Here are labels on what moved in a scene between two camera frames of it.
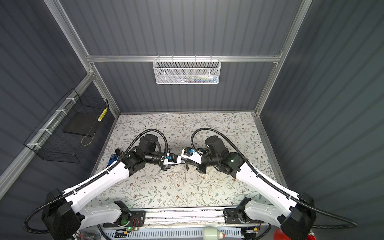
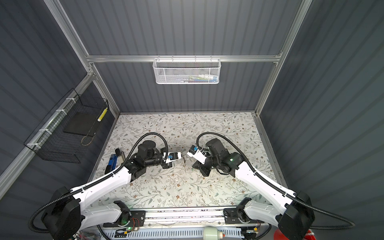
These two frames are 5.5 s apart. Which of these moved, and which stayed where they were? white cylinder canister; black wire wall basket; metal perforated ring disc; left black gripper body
Moved: metal perforated ring disc
Stayed: black wire wall basket; white cylinder canister; left black gripper body
